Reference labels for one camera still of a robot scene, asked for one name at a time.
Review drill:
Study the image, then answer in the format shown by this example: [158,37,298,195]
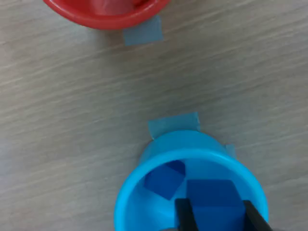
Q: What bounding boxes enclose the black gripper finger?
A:
[175,198,199,231]
[243,200,275,231]

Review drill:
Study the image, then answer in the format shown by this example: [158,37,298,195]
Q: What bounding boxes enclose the blue cube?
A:
[143,160,186,200]
[185,179,246,231]

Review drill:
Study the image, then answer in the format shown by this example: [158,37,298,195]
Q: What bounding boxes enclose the blue plastic cup bin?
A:
[113,130,269,231]

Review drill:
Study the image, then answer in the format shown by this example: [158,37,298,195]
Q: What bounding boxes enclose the red plastic cup bin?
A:
[43,0,170,31]

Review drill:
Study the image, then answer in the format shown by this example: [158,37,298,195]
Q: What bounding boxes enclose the blue tape piece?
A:
[123,14,164,47]
[147,111,201,140]
[225,143,238,159]

